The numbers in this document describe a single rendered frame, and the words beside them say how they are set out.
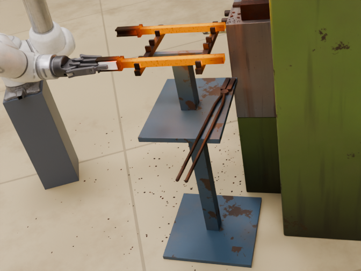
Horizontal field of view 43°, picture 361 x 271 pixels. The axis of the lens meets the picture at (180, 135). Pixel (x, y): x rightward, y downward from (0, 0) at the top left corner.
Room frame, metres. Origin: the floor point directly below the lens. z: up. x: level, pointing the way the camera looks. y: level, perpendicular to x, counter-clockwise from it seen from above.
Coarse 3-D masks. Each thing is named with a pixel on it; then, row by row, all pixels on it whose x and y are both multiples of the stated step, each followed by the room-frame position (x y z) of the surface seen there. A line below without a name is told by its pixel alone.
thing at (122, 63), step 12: (96, 60) 1.43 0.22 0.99; (108, 60) 1.41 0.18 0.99; (120, 60) 1.40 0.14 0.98; (132, 60) 1.39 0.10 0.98; (144, 60) 1.37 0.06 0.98; (156, 60) 1.35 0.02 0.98; (168, 60) 1.34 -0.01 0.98; (180, 60) 1.32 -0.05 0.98; (192, 60) 1.31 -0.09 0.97; (204, 60) 1.30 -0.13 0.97; (216, 60) 1.28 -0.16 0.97
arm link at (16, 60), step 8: (0, 40) 1.43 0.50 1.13; (8, 40) 1.46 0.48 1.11; (0, 48) 1.39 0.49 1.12; (8, 48) 1.42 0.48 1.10; (16, 48) 1.46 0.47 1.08; (0, 56) 1.37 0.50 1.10; (8, 56) 1.39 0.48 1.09; (16, 56) 1.43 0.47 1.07; (24, 56) 1.47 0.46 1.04; (0, 64) 1.37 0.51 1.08; (8, 64) 1.39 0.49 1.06; (16, 64) 1.42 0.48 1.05; (24, 64) 1.45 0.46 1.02; (0, 72) 1.38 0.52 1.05; (8, 72) 1.40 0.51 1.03; (16, 72) 1.42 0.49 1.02
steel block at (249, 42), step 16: (240, 0) 1.85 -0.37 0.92; (240, 16) 1.69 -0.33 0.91; (240, 32) 1.63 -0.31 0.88; (256, 32) 1.61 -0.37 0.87; (240, 48) 1.63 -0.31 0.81; (256, 48) 1.61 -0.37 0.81; (240, 64) 1.63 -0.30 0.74; (256, 64) 1.61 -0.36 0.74; (272, 64) 1.59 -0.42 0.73; (240, 80) 1.63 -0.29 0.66; (256, 80) 1.61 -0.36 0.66; (272, 80) 1.59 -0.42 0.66; (240, 96) 1.64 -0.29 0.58; (256, 96) 1.61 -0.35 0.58; (272, 96) 1.59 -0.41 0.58; (240, 112) 1.64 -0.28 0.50; (256, 112) 1.62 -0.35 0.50; (272, 112) 1.59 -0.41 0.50
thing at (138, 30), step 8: (184, 24) 1.59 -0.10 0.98; (192, 24) 1.57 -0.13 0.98; (200, 24) 1.56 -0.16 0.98; (208, 24) 1.54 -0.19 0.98; (216, 24) 1.53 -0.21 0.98; (224, 24) 1.51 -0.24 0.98; (120, 32) 1.67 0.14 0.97; (128, 32) 1.66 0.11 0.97; (136, 32) 1.63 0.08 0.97; (144, 32) 1.62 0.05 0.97; (152, 32) 1.61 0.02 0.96; (168, 32) 1.59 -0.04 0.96; (176, 32) 1.58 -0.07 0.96; (184, 32) 1.56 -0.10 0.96
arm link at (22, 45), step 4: (8, 36) 2.14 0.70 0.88; (12, 36) 2.15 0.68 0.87; (12, 40) 2.10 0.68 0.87; (16, 40) 2.11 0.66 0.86; (20, 40) 2.17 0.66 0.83; (24, 40) 2.16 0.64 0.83; (16, 44) 2.09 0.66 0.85; (20, 44) 2.11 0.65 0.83; (24, 44) 2.12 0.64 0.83; (20, 48) 2.09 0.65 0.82; (24, 48) 2.10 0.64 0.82; (28, 48) 2.10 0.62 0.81; (0, 76) 2.09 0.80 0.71; (4, 80) 2.06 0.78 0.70; (8, 80) 2.05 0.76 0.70; (8, 84) 2.06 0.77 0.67; (12, 84) 2.05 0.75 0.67; (16, 84) 2.05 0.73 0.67; (20, 84) 2.05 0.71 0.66
